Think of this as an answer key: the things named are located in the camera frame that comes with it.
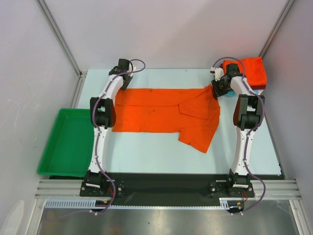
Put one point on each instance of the grey slotted cable duct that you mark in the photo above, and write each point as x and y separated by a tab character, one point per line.
100	204

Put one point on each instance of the green plastic tray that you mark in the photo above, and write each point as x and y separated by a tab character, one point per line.
69	148

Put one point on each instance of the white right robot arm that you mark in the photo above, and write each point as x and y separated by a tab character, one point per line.
248	117

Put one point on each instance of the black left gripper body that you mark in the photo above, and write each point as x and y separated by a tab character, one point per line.
126	82

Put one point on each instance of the aluminium front rail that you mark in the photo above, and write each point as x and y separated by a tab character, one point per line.
70	188

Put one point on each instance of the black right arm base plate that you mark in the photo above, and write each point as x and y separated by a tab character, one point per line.
232	189

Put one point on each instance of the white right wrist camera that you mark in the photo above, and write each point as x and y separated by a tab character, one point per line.
217	72

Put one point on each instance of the folded light blue t shirt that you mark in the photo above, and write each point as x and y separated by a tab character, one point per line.
233	94

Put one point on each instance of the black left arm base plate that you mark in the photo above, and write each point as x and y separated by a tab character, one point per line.
101	187

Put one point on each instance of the orange t shirt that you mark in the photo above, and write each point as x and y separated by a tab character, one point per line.
192	113
254	69

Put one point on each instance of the aluminium corner post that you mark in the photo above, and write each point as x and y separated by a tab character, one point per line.
277	26
58	35

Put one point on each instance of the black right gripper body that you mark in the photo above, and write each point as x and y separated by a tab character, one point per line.
217	90

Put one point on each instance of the right aluminium corner post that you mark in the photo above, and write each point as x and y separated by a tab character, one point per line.
277	26

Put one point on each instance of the left aluminium corner post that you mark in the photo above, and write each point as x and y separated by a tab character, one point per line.
58	35

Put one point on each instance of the folded dark red t shirt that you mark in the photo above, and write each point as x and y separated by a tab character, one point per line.
258	87

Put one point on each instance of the folded orange t shirt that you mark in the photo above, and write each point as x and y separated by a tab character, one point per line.
254	69

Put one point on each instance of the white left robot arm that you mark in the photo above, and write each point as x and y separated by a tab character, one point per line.
103	117

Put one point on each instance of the black table edge mat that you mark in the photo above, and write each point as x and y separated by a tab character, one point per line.
147	189

